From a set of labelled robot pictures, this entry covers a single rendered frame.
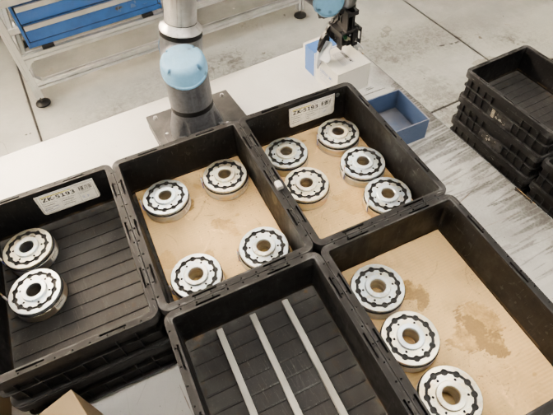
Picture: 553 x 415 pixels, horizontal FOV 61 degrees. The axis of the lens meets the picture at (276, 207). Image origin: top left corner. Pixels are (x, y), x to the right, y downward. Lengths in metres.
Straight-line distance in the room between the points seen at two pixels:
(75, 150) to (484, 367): 1.20
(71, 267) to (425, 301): 0.72
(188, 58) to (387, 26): 2.12
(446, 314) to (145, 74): 2.37
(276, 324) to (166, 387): 0.27
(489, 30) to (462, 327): 2.55
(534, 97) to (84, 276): 1.65
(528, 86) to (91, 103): 2.16
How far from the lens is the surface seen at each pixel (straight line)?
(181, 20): 1.32
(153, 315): 0.85
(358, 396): 0.88
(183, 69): 1.22
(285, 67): 1.65
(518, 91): 2.03
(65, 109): 2.90
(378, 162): 1.11
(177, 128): 1.33
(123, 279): 1.02
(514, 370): 0.95
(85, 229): 1.13
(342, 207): 1.06
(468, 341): 0.95
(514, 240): 1.26
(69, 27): 2.80
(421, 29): 3.23
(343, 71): 1.48
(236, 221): 1.04
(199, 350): 0.91
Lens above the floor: 1.67
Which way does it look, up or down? 52 degrees down
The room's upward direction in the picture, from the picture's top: 5 degrees counter-clockwise
